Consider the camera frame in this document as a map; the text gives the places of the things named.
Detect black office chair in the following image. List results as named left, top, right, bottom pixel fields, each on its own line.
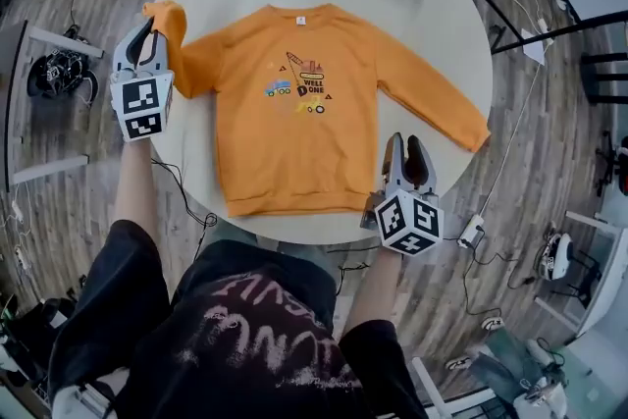
left=596, top=131, right=628, bottom=197
left=0, top=296, right=75, bottom=384

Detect person's left forearm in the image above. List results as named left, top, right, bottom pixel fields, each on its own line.
left=112, top=139, right=163, bottom=261

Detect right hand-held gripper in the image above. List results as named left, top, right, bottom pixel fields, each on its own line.
left=360, top=131, right=445, bottom=256

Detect white power strip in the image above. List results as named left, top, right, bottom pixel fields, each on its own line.
left=458, top=213, right=487, bottom=250

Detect person's grey jeans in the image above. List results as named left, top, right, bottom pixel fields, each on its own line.
left=210, top=216, right=344, bottom=281

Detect black harness gear bundle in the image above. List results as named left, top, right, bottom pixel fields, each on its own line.
left=26, top=48, right=99, bottom=107

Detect white paper sheet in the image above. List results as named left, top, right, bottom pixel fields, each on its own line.
left=520, top=27, right=547, bottom=66

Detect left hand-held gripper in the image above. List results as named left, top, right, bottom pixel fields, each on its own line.
left=108, top=17, right=176, bottom=143

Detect person's black printed t-shirt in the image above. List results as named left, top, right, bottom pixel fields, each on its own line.
left=46, top=219, right=428, bottom=419

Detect orange round wooden table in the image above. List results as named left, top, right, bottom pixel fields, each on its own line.
left=581, top=22, right=628, bottom=107

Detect white and black helmet device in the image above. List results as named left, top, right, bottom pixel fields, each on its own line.
left=537, top=230, right=575, bottom=282

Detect person's right forearm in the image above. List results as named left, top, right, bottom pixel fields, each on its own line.
left=342, top=249, right=403, bottom=335

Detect orange children's sweatshirt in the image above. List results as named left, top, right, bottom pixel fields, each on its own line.
left=142, top=0, right=492, bottom=218

